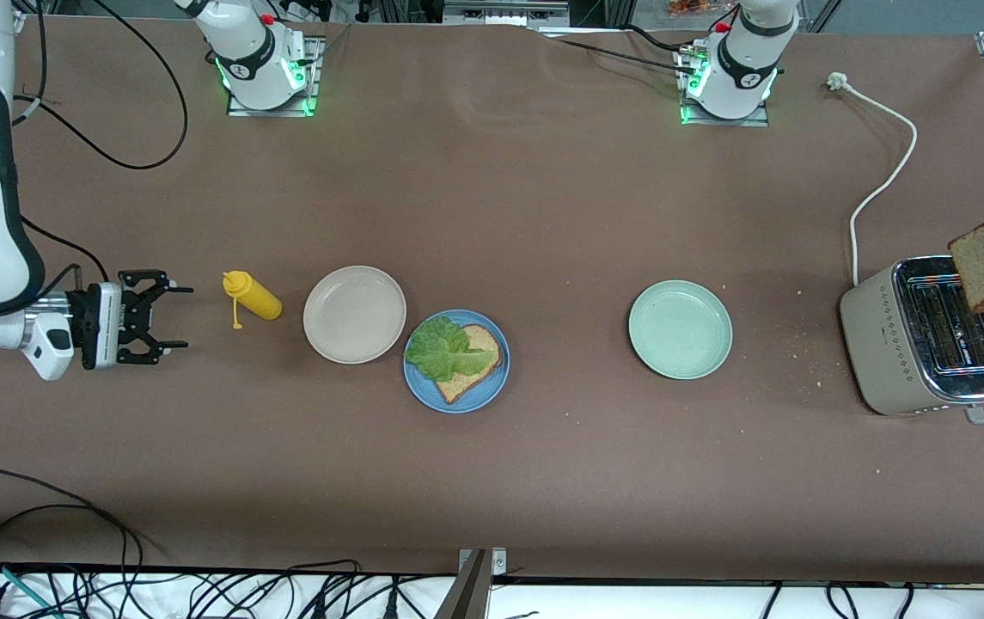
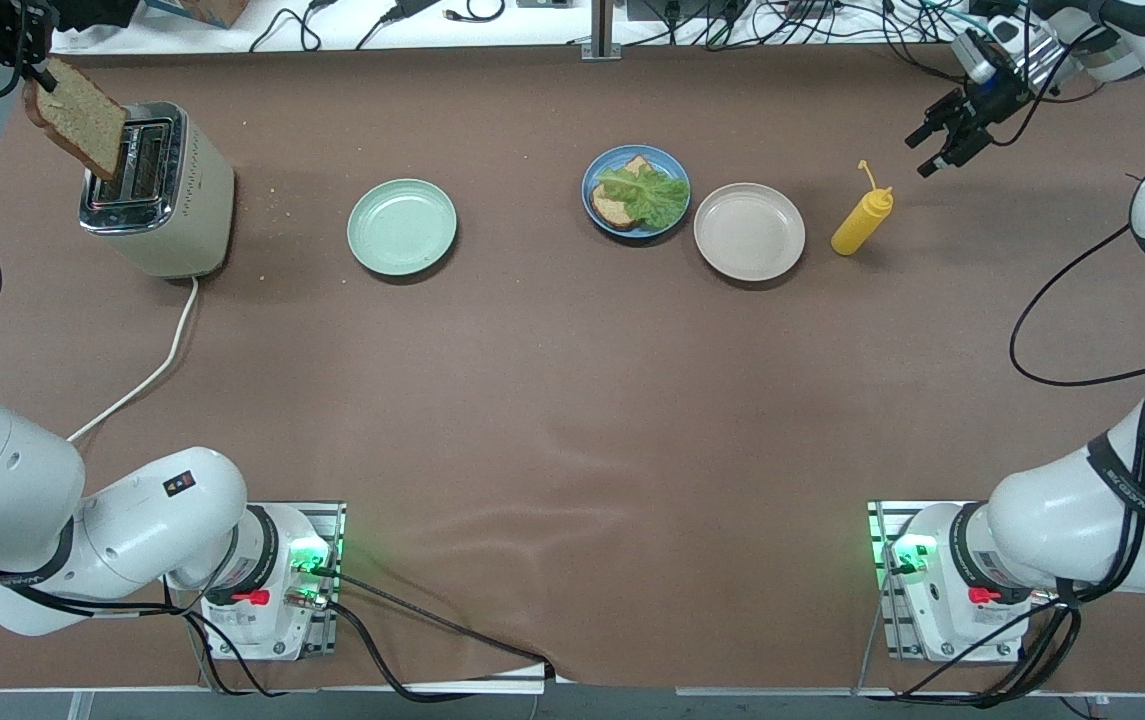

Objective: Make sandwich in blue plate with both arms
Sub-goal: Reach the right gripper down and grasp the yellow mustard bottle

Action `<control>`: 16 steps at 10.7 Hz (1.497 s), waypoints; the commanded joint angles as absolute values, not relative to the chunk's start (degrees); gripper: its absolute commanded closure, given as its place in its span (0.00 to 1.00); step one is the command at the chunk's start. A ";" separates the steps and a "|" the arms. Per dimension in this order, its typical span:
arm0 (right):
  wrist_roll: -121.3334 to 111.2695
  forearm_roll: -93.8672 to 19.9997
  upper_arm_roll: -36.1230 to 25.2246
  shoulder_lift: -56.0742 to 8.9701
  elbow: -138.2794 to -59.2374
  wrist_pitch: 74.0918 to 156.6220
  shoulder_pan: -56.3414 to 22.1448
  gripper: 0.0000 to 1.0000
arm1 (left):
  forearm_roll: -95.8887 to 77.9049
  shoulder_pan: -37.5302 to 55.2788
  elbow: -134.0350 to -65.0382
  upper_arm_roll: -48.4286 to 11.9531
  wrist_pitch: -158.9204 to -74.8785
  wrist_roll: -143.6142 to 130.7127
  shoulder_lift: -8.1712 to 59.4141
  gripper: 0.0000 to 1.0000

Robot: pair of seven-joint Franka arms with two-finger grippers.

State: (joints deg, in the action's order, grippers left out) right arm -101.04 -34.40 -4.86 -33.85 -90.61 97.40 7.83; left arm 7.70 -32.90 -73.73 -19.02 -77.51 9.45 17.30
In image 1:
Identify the green lettuce leaf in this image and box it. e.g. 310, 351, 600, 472
406, 316, 497, 384

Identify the beige round plate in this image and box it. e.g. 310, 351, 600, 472
303, 265, 407, 365

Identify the blue round plate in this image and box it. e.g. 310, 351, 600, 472
403, 309, 511, 414

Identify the mint green round plate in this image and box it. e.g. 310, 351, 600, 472
627, 279, 734, 381

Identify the yellow mustard squeeze bottle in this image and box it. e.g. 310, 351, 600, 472
223, 270, 283, 330

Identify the beige chrome toaster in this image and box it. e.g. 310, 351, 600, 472
840, 255, 984, 426

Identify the long black looped cable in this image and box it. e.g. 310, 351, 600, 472
0, 468, 145, 619

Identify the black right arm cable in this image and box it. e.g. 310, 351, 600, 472
10, 0, 190, 297

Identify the white toaster power cable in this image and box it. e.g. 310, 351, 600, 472
827, 72, 919, 287

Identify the teal cable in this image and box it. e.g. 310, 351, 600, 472
0, 559, 58, 619

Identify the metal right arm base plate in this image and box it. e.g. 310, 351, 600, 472
225, 36, 325, 118

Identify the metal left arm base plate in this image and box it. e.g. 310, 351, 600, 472
676, 43, 772, 128

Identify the aluminium profile post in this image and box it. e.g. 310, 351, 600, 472
434, 548, 508, 619

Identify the silver frame rail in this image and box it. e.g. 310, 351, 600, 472
443, 0, 571, 27

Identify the thin black table cable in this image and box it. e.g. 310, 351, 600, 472
543, 24, 699, 78

